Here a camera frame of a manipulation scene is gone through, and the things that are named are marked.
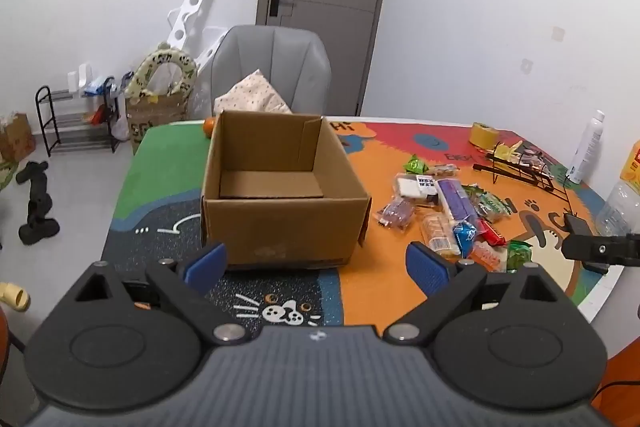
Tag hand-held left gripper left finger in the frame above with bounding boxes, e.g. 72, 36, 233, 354
74, 241, 249, 348

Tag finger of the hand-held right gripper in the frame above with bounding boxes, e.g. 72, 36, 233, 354
561, 233, 640, 275

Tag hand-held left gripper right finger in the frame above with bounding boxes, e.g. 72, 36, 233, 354
383, 241, 567, 348

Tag orange cracker packet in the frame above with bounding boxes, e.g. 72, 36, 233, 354
419, 211, 461, 258

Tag blue snack packet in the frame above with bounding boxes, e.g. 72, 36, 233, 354
451, 221, 480, 258

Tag orange pink snack packet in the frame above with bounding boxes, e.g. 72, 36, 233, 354
470, 241, 503, 272

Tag small purple clear packet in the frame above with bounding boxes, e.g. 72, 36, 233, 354
375, 198, 416, 230

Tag long purple snack packet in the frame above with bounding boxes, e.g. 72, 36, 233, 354
436, 178, 478, 224

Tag red snack packet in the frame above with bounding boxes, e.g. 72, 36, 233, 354
475, 218, 507, 248

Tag clear packet with white label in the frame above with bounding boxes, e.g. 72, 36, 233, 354
392, 173, 441, 208

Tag brown cardboard box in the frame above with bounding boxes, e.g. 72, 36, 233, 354
200, 109, 373, 272

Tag colourful printed table mat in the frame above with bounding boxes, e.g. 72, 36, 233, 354
101, 116, 628, 328

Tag orange juice bottle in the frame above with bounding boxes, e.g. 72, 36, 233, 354
595, 142, 640, 238

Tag white spray bottle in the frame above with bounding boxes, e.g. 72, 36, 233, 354
566, 109, 606, 185

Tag dark printed glossy packet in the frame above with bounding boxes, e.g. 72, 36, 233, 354
520, 149, 557, 178

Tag yellow plastic wrapper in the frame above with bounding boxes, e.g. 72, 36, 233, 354
492, 141, 523, 160

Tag yellow tape roll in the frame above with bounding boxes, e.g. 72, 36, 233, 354
469, 122, 499, 148

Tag large brown paper bag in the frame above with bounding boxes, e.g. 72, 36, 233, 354
125, 94, 188, 152

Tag white plastic bag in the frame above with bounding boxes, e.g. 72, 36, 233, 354
110, 107, 132, 142

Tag cream patterned cushion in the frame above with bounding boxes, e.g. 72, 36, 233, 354
214, 68, 293, 115

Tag cream slipper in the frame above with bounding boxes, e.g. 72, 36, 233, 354
0, 282, 31, 312

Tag blue items on rack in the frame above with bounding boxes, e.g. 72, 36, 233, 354
85, 76, 117, 98

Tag grey upholstered chair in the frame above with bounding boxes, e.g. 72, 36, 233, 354
196, 25, 332, 118

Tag green floor mat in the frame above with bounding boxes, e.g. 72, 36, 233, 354
0, 157, 18, 194

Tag black shoe rack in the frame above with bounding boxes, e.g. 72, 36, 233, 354
35, 79, 123, 158

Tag white containers on rack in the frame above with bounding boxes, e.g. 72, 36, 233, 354
67, 63, 93, 95

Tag small brown paper bag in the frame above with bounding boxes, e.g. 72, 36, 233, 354
0, 113, 37, 162

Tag black wire rack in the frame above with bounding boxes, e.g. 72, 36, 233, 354
472, 142, 576, 208

